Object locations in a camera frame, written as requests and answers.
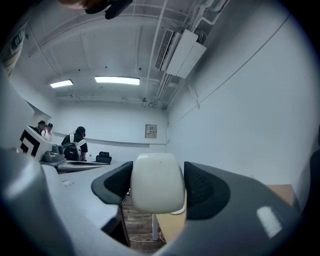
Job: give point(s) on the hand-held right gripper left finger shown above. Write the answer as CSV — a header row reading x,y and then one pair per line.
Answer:
x,y
82,190

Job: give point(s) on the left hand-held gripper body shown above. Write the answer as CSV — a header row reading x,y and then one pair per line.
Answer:
x,y
31,146

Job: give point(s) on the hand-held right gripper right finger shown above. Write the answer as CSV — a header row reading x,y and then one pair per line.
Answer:
x,y
245,200

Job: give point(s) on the long ceiling light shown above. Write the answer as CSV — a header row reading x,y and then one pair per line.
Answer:
x,y
117,80
61,83

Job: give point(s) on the white ceiling air conditioner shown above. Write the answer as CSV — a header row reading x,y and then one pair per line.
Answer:
x,y
180,53

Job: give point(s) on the grey wall electrical panel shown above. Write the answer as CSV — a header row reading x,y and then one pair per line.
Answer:
x,y
151,131

